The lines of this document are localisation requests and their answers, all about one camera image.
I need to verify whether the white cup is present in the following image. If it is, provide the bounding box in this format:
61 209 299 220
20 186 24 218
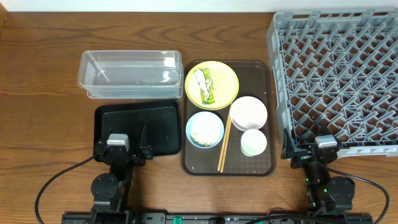
241 129 267 157

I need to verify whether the yellow plate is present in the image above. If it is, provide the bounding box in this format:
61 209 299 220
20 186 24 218
185 61 239 110

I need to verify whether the clear plastic bin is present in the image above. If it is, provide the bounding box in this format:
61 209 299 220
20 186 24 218
77 50 183 100

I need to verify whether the brown serving tray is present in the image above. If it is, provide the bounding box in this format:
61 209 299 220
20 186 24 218
181 60 277 177

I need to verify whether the grey dishwasher rack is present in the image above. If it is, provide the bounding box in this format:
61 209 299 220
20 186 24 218
266 8 397 157

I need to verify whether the rice food waste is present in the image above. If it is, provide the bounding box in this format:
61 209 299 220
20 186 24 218
190 121 220 147

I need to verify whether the black cable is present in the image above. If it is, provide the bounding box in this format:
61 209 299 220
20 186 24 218
326 166 391 224
34 152 100 224

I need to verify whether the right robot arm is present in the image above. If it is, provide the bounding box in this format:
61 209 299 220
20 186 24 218
281 127 355 217

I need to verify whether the wooden chopstick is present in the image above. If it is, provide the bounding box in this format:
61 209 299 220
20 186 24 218
216 112 232 172
220 116 233 174

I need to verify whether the black tray bin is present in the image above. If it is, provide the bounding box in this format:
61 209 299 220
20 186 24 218
94 100 181 156

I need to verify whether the green snack wrapper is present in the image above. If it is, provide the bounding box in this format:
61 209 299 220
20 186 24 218
193 68 215 105

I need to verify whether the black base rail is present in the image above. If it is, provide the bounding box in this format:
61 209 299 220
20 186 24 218
61 213 373 224

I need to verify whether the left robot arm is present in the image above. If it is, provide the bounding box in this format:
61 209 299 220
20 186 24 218
88 126 154 224

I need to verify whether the blue bowl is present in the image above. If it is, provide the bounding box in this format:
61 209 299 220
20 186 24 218
185 111 224 149

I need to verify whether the right black cable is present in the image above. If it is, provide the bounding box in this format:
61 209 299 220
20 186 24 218
326 166 391 224

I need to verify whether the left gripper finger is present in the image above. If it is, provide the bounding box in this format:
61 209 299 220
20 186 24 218
98 126 113 146
139 126 153 160

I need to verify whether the left black cable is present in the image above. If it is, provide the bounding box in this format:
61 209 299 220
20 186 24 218
34 152 100 224

